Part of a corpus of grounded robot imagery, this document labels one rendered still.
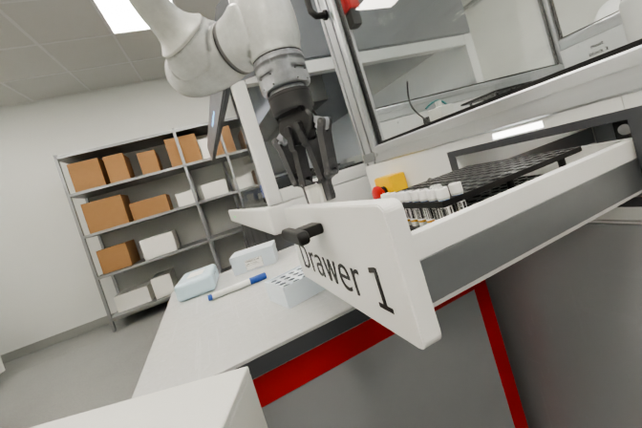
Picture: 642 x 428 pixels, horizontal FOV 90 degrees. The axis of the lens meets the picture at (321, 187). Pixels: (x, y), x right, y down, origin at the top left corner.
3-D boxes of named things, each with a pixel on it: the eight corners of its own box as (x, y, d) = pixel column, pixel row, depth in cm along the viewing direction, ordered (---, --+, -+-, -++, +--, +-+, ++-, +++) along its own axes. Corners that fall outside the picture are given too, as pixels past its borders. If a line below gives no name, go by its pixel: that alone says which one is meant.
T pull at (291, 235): (301, 247, 31) (297, 234, 31) (283, 241, 38) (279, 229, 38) (333, 235, 32) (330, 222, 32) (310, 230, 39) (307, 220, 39)
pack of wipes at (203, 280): (216, 289, 81) (211, 272, 81) (178, 304, 79) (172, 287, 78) (220, 276, 95) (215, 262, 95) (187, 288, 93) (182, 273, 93)
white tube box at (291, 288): (288, 309, 53) (282, 288, 53) (269, 300, 61) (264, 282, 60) (345, 278, 60) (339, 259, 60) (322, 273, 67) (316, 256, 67)
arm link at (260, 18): (317, 53, 58) (263, 81, 64) (291, -32, 57) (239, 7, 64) (284, 38, 48) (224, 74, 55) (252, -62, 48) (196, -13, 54)
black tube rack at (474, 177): (460, 265, 31) (441, 202, 31) (371, 246, 48) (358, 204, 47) (594, 196, 39) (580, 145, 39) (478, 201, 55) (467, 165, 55)
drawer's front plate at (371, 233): (426, 353, 22) (380, 204, 22) (304, 275, 49) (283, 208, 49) (444, 342, 23) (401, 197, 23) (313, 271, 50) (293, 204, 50)
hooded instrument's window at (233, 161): (267, 206, 116) (228, 87, 114) (229, 209, 283) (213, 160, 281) (488, 134, 156) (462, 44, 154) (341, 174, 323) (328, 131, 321)
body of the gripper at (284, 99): (256, 101, 56) (272, 152, 56) (288, 80, 50) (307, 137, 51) (287, 100, 61) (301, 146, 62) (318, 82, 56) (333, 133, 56)
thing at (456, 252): (424, 315, 24) (401, 240, 24) (314, 264, 49) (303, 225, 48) (681, 173, 38) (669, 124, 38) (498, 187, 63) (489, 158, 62)
